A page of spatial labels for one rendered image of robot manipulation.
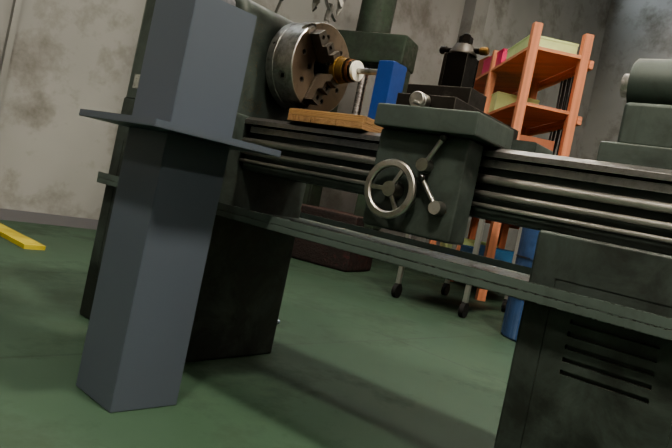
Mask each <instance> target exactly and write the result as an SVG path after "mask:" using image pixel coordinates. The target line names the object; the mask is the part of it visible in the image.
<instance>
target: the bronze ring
mask: <svg viewBox="0 0 672 448"><path fill-rule="evenodd" d="M354 61H358V60H355V59H351V58H345V57H343V56H339V57H337V58H336V59H335V61H334V63H333V64H330V65H329V74H332V76H333V79H334V81H335V82H336V83H338V84H344V83H351V82H357V81H353V80H352V79H351V77H350V74H349V69H350V66H351V64H352V62H354Z"/></svg>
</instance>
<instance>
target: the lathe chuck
mask: <svg viewBox="0 0 672 448"><path fill-rule="evenodd" d="M310 25H313V26H316V29H317V30H326V33H327V37H328V41H329V42H333V43H334V47H335V51H340V54H341V56H343V57H345V58H349V52H348V48H347V45H346V43H345V40H344V38H343V37H342V35H341V34H340V32H339V31H338V30H337V29H336V28H335V27H334V26H332V25H330V24H328V23H323V22H306V23H297V24H294V25H292V26H291V27H289V28H288V29H287V30H286V31H285V32H284V33H283V35H282V36H281V38H280V39H279V41H278V44H277V46H276V49H275V52H274V57H273V80H274V85H275V88H276V91H277V93H278V96H279V97H280V99H281V101H282V102H283V103H284V104H285V105H286V106H287V107H288V108H298V109H304V108H302V107H300V106H299V105H298V104H297V102H298V103H301V102H302V100H303V98H304V96H305V94H306V92H307V90H308V88H309V86H310V84H311V82H312V80H313V78H314V74H316V73H321V74H322V70H323V65H324V63H317V62H315V61H316V57H315V52H314V48H313V44H312V40H311V36H310V32H309V29H308V28H306V27H308V26H310ZM304 28H305V29H304ZM281 70H283V71H284V72H285V74H286V78H285V80H281V79H280V77H279V72H280V71H281ZM347 85H348V83H344V84H338V85H337V87H336V88H331V90H330V92H329V94H328V95H323V96H322V98H321V100H320V102H319V104H318V105H308V108H305V109H307V110H317V111H326V112H330V111H331V110H333V109H334V108H335V107H336V106H337V105H338V104H339V102H340V101H341V99H342V98H343V96H344V94H345V91H346V88H347Z"/></svg>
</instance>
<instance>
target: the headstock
mask: <svg viewBox="0 0 672 448"><path fill-rule="evenodd" d="M155 2H156V0H146V4H145V9H144V14H143V19H142V23H141V28H140V33H139V38H138V43H137V47H136V52H135V57H134V62H133V67H132V72H131V76H130V81H129V86H128V91H127V96H126V97H129V98H136V93H137V88H138V83H139V79H140V74H141V69H142V64H143V59H144V55H145V50H146V45H147V40H148V35H149V31H150V26H151V21H152V16H153V11H154V7H155ZM235 2H236V7H238V8H240V9H242V10H244V11H246V12H249V13H251V14H253V15H255V16H257V20H256V25H255V29H254V34H253V39H252V44H251V48H250V53H249V58H248V63H247V68H246V72H245V77H244V82H243V87H242V92H241V96H240V101H239V106H238V111H237V113H240V114H243V115H247V116H250V117H257V118H265V119H272V120H280V121H288V122H293V121H290V120H287V118H288V114H289V111H288V110H285V109H284V108H282V107H281V106H280V105H278V104H277V102H276V101H275V100H274V98H273V97H272V95H271V93H270V90H269V88H268V84H267V80H266V69H265V67H266V57H267V52H268V49H269V46H270V43H271V41H272V39H273V38H274V36H275V35H276V33H277V32H278V31H279V30H280V29H281V28H282V27H284V26H285V25H287V24H290V23H294V22H292V21H290V20H288V19H286V18H285V17H283V16H281V15H279V14H277V13H275V12H273V11H271V10H269V9H267V8H265V7H263V6H261V5H259V4H258V3H256V2H254V1H252V0H235ZM259 24H260V25H259ZM258 26H259V27H258ZM261 26H262V27H261ZM257 29H258V30H257ZM260 31H261V32H260ZM256 34H257V35H256ZM262 36H263V37H262ZM261 38H263V39H261ZM264 38H265V39H264ZM257 41H258V42H257ZM260 41H261V42H260ZM259 42H260V43H259ZM254 43H255V44H254ZM257 48H258V49H257ZM255 49H256V50H255ZM260 52H261V53H260ZM255 53H256V54H255ZM258 53H259V54H258ZM251 55H252V56H251ZM260 55H261V56H260ZM253 58H254V59H253ZM256 62H257V63H256ZM250 66H251V67H250ZM256 66H257V68H256ZM250 69H251V71H250ZM256 71H257V72H256ZM256 73H257V74H256ZM256 75H257V76H256ZM254 76H255V77H254ZM253 80H254V81H253ZM249 85H250V86H249ZM249 90H250V91H249ZM245 96H246V98H245ZM251 99H253V100H251ZM249 100H251V101H249ZM259 101H260V102H259ZM253 102H254V103H253ZM261 102H263V103H262V104H261ZM247 104H248V105H247ZM254 104H255V105H254ZM246 105H247V106H246ZM256 105H258V106H256ZM260 105H261V106H260ZM243 106H244V108H242V107H243ZM250 106H252V107H250ZM255 106H256V107H255ZM258 107H259V109H258ZM260 107H261V108H260ZM251 109H252V110H251ZM247 110H249V111H247ZM250 111H251V112H250ZM257 111H258V113H257ZM259 112H260V113H259Z"/></svg>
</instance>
